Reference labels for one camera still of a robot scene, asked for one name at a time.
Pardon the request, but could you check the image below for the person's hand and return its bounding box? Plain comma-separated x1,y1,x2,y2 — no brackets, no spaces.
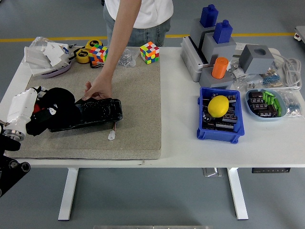
83,76,113,101

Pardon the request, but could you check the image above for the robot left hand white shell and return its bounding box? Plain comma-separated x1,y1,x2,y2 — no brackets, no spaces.
5,85,58,134

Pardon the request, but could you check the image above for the black rag with red patch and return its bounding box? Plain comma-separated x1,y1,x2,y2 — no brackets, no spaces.
25,87,81,136

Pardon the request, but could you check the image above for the black table control panel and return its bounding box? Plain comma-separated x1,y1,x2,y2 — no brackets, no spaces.
252,168,291,174

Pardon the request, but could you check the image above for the stickerless Rubik's cube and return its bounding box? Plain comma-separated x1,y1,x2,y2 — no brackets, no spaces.
89,44,109,65

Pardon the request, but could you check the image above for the grey-brown mat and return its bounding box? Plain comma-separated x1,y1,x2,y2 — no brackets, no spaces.
4,46,162,160

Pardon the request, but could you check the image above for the yellow tape measure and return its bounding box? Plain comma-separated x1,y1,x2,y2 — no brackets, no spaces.
75,48,91,64
85,39,103,52

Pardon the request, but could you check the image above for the clear bag of screws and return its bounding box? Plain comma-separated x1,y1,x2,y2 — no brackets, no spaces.
117,47,140,68

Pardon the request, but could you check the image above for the purple tray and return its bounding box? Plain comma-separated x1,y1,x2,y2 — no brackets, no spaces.
40,61,72,79

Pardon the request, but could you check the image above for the white folded plastic piece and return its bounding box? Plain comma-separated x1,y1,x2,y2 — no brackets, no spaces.
42,42,70,67

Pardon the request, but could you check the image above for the white-faced Rubik's cube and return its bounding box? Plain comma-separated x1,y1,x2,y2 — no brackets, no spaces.
139,41,160,65

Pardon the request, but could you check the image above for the clear plastic bag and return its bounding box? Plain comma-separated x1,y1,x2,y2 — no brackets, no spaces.
28,36,58,52

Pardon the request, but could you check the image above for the person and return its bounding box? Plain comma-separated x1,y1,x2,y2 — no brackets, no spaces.
102,0,174,48

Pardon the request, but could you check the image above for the white table leg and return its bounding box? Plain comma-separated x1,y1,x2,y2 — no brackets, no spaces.
226,167,249,220
58,167,79,221

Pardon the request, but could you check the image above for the grey block with round socket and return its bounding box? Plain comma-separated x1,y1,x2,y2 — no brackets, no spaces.
199,66,234,90

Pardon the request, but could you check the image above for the yellow lemon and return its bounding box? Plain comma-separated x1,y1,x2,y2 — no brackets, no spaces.
207,95,230,118

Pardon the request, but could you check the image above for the orange cylinder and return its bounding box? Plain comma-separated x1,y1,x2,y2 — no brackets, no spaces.
211,56,229,79

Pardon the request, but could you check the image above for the blue peg block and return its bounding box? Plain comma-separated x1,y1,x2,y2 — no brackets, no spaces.
199,4,219,27
213,20,233,44

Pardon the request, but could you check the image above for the clear bag of small parts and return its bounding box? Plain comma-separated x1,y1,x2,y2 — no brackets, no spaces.
228,61,263,91

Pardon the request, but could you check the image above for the blue plastic bin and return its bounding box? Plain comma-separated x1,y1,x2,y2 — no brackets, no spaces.
196,87,245,144

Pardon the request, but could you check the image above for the white power strip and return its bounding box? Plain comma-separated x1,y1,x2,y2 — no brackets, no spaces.
234,42,282,59

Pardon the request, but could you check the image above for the light blue dish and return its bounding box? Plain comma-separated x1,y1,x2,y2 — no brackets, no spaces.
244,88,287,122

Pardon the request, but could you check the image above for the grey block with empty hole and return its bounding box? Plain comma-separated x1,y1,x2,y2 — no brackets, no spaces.
239,44,275,74

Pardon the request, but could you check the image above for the bag of blue resistors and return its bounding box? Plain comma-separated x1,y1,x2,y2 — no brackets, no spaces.
259,68,284,88
280,90,303,118

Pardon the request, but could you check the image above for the black strap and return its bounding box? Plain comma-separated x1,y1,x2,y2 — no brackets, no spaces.
90,61,107,70

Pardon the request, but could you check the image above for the white connector with wires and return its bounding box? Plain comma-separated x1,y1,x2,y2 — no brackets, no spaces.
108,121,118,141

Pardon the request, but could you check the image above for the grey electrical enclosure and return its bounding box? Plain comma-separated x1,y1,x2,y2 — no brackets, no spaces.
180,35,210,83

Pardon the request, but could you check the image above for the metal bracket under table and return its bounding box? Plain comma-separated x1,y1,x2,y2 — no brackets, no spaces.
202,168,223,177

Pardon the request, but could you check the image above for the white power cord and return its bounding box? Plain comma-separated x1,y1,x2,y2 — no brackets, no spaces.
271,51,303,91

